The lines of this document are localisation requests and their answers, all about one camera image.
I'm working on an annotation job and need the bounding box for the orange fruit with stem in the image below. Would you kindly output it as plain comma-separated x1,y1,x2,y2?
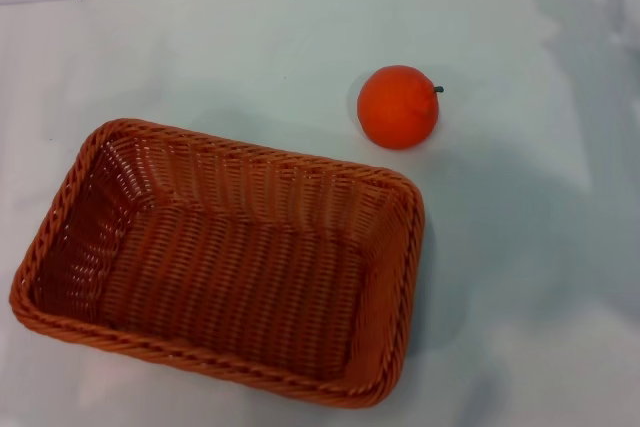
356,64,445,151

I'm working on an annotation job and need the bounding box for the orange woven rectangular basket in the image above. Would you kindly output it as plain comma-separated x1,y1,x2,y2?
7,117,427,410

